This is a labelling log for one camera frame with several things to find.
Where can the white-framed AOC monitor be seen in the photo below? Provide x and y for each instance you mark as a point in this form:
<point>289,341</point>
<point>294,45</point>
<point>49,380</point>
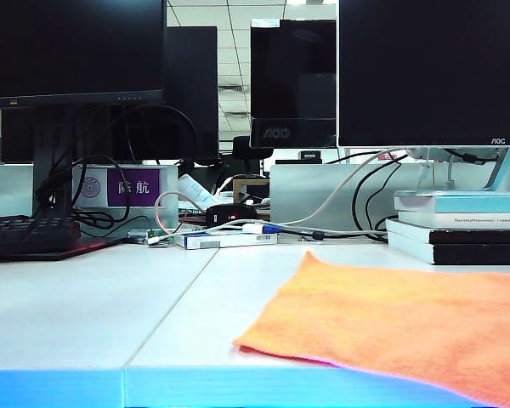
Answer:
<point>429,72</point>

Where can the small green circuit board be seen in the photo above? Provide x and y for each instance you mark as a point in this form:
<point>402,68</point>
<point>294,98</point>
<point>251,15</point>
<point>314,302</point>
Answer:
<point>155,234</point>

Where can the orange microfibre rag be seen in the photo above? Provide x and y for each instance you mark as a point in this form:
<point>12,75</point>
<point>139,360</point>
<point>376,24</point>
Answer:
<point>387,323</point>

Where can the white video adapter with pigtail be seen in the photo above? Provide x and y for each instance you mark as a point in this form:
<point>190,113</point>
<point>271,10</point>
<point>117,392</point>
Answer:
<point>253,228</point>

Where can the white printed tube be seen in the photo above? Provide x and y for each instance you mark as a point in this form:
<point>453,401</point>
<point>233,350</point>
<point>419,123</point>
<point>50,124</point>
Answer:
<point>193,189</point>

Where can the grey monitor stand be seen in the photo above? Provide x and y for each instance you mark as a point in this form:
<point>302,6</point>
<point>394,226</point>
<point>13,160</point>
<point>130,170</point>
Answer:
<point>53,170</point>

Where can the black mechanical keyboard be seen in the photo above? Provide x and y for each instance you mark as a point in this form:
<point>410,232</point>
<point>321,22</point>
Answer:
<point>25,238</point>

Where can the black box white label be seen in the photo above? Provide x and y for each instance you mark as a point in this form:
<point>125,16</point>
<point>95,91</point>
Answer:
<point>310,155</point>

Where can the small black silver gadget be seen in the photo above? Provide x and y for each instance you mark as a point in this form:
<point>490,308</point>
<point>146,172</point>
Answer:
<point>136,236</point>

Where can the frosted desk divider panel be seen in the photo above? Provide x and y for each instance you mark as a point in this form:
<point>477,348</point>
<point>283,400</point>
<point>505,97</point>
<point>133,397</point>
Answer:
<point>302,195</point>
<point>6,191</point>

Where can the blue and white carton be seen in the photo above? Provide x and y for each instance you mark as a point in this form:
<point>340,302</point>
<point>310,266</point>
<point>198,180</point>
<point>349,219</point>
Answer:
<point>221,241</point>

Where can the white monitor stand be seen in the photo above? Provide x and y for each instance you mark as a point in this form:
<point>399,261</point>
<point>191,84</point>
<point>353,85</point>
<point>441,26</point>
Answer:
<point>499,170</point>

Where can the small black AOC monitor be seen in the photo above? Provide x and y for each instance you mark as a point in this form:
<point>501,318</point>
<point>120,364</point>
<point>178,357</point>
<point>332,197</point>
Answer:
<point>293,76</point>

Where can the large black computer monitor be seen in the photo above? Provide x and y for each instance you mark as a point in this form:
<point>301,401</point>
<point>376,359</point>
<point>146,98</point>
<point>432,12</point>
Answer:
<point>68,47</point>

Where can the dark monitor seen from behind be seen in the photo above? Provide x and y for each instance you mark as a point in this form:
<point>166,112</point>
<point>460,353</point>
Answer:
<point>195,85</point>

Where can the teal book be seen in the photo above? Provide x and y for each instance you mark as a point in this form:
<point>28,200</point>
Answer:
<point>459,203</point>

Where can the black device with red light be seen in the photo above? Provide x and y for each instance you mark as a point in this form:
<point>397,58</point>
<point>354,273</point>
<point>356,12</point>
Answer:
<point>229,212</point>

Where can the acrylic name sign purple label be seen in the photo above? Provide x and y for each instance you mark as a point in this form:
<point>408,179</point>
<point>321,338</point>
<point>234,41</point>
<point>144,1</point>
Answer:
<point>132,187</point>

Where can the small wooden box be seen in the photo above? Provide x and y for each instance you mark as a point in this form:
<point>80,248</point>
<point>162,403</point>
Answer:
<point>238,189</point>

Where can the black office chair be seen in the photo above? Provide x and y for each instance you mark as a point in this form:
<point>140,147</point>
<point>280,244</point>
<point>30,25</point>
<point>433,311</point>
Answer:
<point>244,149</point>

